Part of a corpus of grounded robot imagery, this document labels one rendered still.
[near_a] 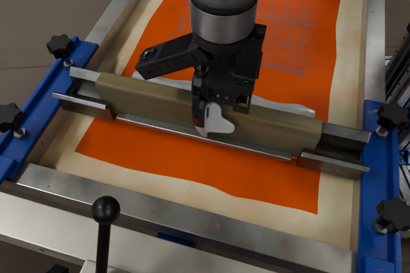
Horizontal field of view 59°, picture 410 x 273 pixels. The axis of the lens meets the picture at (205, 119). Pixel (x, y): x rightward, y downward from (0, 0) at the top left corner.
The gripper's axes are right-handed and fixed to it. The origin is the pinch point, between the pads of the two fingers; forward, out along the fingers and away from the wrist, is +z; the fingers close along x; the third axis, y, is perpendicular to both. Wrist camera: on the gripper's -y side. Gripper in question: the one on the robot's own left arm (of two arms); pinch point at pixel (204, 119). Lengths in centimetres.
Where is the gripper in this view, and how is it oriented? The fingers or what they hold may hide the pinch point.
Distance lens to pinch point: 59.3
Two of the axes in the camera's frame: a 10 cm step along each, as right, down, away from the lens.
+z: 0.0, 5.8, 8.1
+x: 2.8, -7.8, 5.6
